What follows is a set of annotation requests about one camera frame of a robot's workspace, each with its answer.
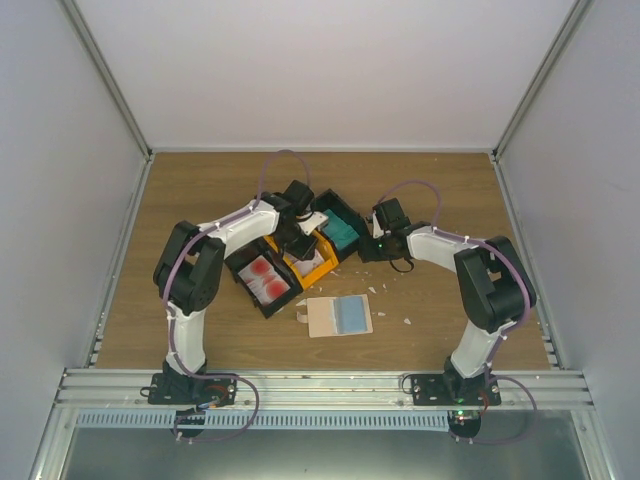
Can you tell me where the black bin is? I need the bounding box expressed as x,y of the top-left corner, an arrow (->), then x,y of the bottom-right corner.
225,238 -> 303,318
314,189 -> 368,262

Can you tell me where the white pink cards stack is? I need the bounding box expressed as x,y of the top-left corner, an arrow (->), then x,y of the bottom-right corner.
289,250 -> 325,277

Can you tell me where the orange bin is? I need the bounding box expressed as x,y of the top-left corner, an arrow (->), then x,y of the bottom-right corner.
262,231 -> 339,290

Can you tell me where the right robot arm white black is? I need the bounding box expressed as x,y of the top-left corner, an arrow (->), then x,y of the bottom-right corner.
359,198 -> 536,405

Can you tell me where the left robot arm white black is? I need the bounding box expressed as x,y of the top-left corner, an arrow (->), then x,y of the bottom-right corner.
153,180 -> 316,404

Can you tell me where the teal cards stack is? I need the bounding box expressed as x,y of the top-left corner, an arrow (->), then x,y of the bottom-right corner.
322,209 -> 359,250

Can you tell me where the red white cards stack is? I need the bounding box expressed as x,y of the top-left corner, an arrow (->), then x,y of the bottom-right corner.
238,255 -> 291,306

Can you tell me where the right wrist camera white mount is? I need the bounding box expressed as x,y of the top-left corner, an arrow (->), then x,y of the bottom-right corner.
371,212 -> 384,238

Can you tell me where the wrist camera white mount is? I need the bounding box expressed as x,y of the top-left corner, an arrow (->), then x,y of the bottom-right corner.
371,212 -> 384,238
297,212 -> 329,236

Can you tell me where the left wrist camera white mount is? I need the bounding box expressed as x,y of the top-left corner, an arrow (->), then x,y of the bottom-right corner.
297,212 -> 329,236

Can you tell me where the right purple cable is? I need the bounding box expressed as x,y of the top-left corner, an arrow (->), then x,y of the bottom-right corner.
382,180 -> 534,381

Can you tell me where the purple cable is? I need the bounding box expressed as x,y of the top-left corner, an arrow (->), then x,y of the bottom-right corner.
382,180 -> 534,381
162,149 -> 314,381

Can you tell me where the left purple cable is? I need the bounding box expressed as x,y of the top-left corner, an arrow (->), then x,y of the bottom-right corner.
162,149 -> 314,381

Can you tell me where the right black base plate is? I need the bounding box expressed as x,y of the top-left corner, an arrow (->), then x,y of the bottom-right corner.
407,370 -> 502,407

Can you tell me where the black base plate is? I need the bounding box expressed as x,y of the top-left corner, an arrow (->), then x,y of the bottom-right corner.
407,370 -> 502,407
140,371 -> 236,407

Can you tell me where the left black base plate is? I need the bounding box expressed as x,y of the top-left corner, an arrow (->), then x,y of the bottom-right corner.
140,371 -> 236,407

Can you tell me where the grey slotted cable duct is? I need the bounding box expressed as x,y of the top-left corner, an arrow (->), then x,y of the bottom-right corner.
77,409 -> 449,432

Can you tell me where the aluminium rail frame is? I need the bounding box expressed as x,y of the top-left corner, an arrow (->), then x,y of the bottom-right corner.
54,368 -> 594,411

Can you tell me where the right aluminium corner post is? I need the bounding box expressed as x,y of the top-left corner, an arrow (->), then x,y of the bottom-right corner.
490,0 -> 593,163

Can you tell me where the aluminium corner post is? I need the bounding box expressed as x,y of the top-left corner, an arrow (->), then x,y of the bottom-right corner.
58,0 -> 153,163
490,0 -> 593,163

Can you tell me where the left aluminium corner post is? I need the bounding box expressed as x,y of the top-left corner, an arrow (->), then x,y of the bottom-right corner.
58,0 -> 153,163

